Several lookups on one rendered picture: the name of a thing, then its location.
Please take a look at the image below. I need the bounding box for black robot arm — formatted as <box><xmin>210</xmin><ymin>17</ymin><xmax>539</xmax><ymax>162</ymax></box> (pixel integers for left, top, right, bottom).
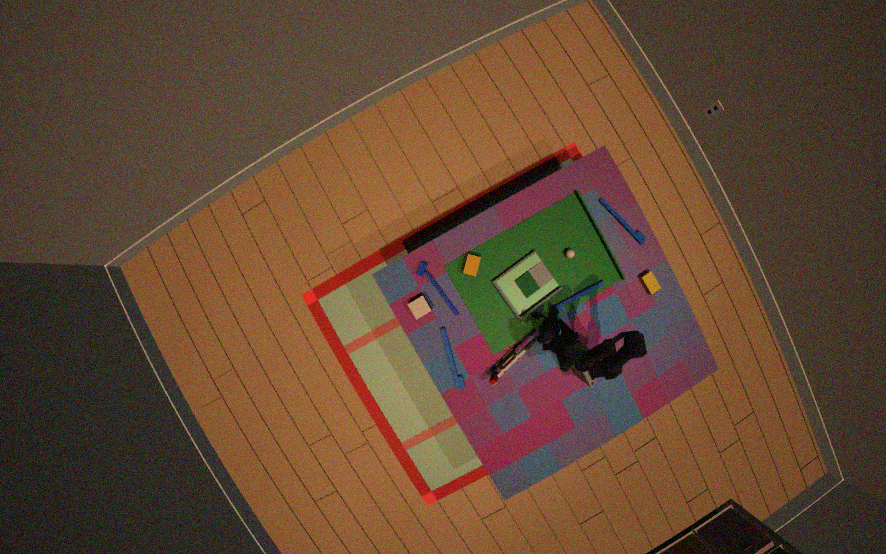
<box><xmin>557</xmin><ymin>331</ymin><xmax>647</xmax><ymax>380</ymax></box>

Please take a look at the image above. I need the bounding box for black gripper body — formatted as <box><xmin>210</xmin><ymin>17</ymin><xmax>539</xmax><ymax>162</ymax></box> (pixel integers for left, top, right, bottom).
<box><xmin>536</xmin><ymin>331</ymin><xmax>579</xmax><ymax>355</ymax></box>

